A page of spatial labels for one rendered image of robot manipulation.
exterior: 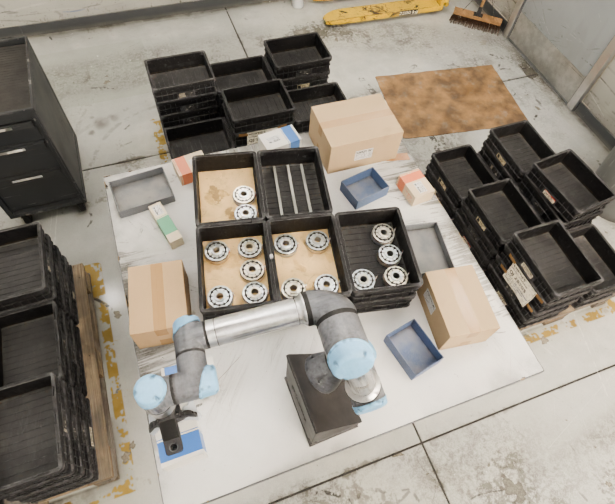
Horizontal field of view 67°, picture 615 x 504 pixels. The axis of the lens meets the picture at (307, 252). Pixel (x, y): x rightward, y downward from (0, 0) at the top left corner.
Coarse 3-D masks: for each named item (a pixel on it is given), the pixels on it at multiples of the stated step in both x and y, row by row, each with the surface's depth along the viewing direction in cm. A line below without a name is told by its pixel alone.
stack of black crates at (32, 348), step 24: (24, 312) 219; (48, 312) 226; (0, 336) 220; (24, 336) 222; (48, 336) 223; (72, 336) 235; (0, 360) 214; (24, 360) 217; (48, 360) 217; (72, 360) 224; (0, 384) 208; (72, 384) 215
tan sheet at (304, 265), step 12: (300, 240) 207; (300, 252) 204; (324, 252) 204; (276, 264) 200; (288, 264) 200; (300, 264) 201; (312, 264) 201; (324, 264) 201; (288, 276) 197; (300, 276) 198; (312, 276) 198; (336, 276) 199; (312, 288) 195
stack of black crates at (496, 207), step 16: (480, 192) 280; (496, 192) 288; (512, 192) 280; (464, 208) 282; (480, 208) 267; (496, 208) 281; (512, 208) 282; (528, 208) 271; (464, 224) 287; (480, 224) 272; (496, 224) 275; (512, 224) 275; (528, 224) 274; (464, 240) 293; (480, 240) 276; (496, 240) 263; (480, 256) 282
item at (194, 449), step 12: (192, 420) 135; (180, 432) 134; (192, 432) 134; (192, 444) 132; (204, 444) 139; (168, 456) 130; (180, 456) 130; (192, 456) 131; (204, 456) 136; (168, 468) 132
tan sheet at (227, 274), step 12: (216, 240) 204; (228, 240) 205; (240, 240) 205; (216, 252) 201; (204, 264) 198; (228, 264) 198; (240, 264) 199; (264, 264) 199; (204, 276) 195; (216, 276) 195; (228, 276) 195; (240, 276) 196; (264, 276) 196; (240, 288) 193; (240, 300) 190
